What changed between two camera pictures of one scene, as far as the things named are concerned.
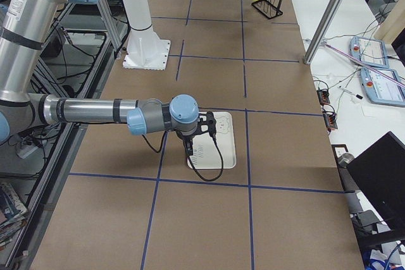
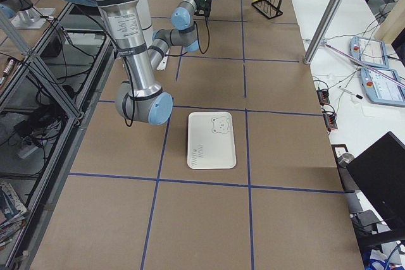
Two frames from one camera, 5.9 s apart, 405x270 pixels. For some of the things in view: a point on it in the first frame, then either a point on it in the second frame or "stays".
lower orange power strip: (330, 120) stays
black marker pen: (356, 95) stays
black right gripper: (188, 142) -> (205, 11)
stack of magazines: (12, 214) stays
